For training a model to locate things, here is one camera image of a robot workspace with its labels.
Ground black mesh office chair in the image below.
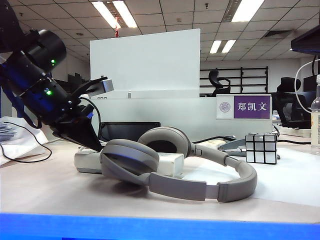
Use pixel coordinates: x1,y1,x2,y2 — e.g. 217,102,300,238
271,76,313,130

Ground black cable with plug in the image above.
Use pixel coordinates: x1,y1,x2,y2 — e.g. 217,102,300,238
192,124,312,145

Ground thin black cable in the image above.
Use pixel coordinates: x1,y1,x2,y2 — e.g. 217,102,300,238
0,121,53,164

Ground grey stapler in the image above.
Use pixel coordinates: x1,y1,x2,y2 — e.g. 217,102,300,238
218,138,247,157

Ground dark background cabinet row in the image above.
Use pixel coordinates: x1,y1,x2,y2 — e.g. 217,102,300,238
66,72,91,96

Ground white AOC monitor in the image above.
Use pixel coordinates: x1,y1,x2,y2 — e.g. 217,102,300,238
89,28,201,100

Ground red hanging ornament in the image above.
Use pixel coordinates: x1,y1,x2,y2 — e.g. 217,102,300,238
114,17,122,38

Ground white power strip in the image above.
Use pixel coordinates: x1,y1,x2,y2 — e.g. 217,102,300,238
74,146,185,179

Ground black monitor power cable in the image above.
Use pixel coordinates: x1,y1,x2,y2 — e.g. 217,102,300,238
79,96,102,143

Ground stack of printed papers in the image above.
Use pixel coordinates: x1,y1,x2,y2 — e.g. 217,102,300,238
0,121,16,143

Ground purple and white name plate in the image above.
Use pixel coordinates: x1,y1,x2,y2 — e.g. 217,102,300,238
215,94,272,120

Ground grey over-ear headphones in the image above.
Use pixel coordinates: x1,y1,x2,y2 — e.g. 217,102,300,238
99,126,258,203

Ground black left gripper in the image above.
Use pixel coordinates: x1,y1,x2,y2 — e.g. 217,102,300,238
48,98,104,152

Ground cream white small packet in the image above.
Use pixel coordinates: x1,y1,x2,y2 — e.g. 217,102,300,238
199,139,227,148

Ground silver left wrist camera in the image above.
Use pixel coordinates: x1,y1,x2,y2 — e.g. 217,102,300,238
72,75,115,101

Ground silver mirror cube puzzle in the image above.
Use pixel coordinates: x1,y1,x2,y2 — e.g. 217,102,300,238
244,132,279,165

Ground white looping cable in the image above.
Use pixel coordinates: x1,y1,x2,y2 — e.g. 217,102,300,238
294,59,320,115

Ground black hanging cable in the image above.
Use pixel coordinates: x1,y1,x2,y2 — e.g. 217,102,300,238
311,53,318,76

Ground black shelf rack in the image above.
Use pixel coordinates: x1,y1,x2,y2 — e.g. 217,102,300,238
199,66,270,96

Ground clear plastic drink bottle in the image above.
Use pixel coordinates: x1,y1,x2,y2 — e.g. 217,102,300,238
309,74,320,156

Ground blue edge strip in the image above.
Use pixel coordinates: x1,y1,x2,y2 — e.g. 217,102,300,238
0,212,320,240

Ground frosted glass desk partition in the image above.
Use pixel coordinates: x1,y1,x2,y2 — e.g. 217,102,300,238
89,96,273,143

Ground translucent printed plastic bag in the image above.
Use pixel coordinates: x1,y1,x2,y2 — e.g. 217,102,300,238
0,116,50,166

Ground fluorescent ceiling light panel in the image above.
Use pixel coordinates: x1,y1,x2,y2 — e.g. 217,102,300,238
91,0,138,30
231,0,266,23
209,39,237,55

